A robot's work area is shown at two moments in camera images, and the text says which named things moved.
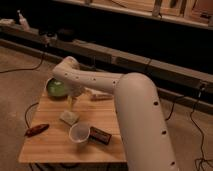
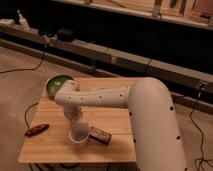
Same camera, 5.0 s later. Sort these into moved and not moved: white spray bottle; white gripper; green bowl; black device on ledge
Moved: white gripper
Not moved: black device on ledge; green bowl; white spray bottle
